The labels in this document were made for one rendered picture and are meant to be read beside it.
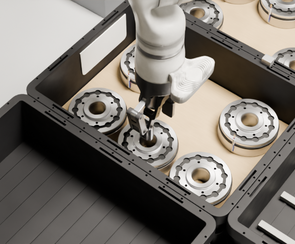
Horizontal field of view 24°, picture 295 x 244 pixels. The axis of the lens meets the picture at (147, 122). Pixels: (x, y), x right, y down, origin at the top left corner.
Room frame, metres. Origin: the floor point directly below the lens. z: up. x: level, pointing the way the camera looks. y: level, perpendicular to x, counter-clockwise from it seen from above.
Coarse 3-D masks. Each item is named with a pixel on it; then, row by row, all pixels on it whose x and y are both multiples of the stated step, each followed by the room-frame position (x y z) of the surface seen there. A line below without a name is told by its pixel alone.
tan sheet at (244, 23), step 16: (256, 0) 1.06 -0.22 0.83; (224, 16) 1.01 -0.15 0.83; (240, 16) 1.01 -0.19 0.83; (256, 16) 1.01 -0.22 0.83; (240, 32) 0.97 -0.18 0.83; (256, 32) 0.97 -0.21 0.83; (272, 32) 0.97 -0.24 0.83; (288, 32) 0.97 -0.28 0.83; (256, 48) 0.93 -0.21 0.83; (272, 48) 0.93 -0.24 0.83
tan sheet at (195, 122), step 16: (112, 64) 0.89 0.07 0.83; (96, 80) 0.85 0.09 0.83; (112, 80) 0.85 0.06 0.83; (208, 80) 0.85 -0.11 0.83; (128, 96) 0.81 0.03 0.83; (192, 96) 0.81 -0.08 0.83; (208, 96) 0.81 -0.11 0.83; (224, 96) 0.81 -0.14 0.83; (160, 112) 0.77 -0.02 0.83; (176, 112) 0.77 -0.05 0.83; (192, 112) 0.77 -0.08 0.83; (208, 112) 0.77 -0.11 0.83; (176, 128) 0.74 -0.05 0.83; (192, 128) 0.74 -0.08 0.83; (208, 128) 0.74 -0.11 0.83; (192, 144) 0.70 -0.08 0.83; (208, 144) 0.70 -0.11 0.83; (224, 160) 0.67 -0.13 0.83; (240, 160) 0.67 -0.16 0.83; (256, 160) 0.67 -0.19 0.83; (240, 176) 0.64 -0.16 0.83
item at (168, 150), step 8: (128, 128) 0.71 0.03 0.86; (160, 128) 0.71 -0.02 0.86; (168, 128) 0.71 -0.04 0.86; (120, 136) 0.70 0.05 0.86; (128, 136) 0.70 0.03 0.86; (168, 136) 0.70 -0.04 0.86; (176, 136) 0.70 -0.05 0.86; (120, 144) 0.68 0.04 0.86; (128, 144) 0.68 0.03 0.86; (168, 144) 0.68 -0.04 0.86; (176, 144) 0.68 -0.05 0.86; (136, 152) 0.66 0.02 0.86; (160, 152) 0.66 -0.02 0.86; (168, 152) 0.67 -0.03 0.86; (144, 160) 0.65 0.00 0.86; (152, 160) 0.65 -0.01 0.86; (160, 160) 0.65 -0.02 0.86; (168, 160) 0.65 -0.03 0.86
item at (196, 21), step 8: (192, 16) 0.91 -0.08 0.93; (200, 24) 0.89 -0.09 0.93; (208, 24) 0.89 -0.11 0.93; (216, 32) 0.87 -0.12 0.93; (224, 32) 0.87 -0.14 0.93; (232, 40) 0.85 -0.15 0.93; (240, 48) 0.84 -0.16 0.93; (248, 48) 0.83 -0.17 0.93; (256, 56) 0.82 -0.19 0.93; (272, 64) 0.80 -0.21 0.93; (280, 64) 0.80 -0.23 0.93; (288, 72) 0.78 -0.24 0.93
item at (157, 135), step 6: (138, 132) 0.70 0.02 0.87; (156, 132) 0.70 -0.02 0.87; (138, 138) 0.69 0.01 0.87; (156, 138) 0.69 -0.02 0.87; (138, 144) 0.68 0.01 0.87; (156, 144) 0.68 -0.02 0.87; (138, 150) 0.67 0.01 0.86; (144, 150) 0.67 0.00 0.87; (150, 150) 0.67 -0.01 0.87; (156, 150) 0.67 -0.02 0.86
